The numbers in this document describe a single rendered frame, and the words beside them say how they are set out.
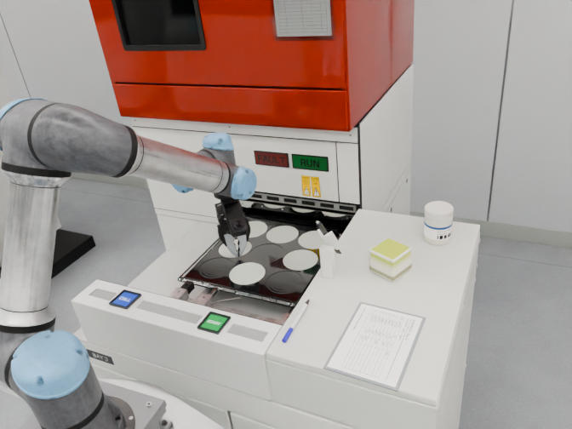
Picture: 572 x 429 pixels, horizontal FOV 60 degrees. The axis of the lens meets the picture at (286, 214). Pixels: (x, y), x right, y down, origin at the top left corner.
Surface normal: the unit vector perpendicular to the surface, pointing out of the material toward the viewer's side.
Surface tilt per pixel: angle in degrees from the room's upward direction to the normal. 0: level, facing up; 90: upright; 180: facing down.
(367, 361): 0
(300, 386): 90
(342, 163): 90
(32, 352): 7
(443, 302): 0
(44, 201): 86
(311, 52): 90
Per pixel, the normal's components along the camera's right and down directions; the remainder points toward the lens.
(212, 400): -0.42, 0.49
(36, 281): 0.72, 0.22
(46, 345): 0.00, -0.83
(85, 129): 0.44, -0.22
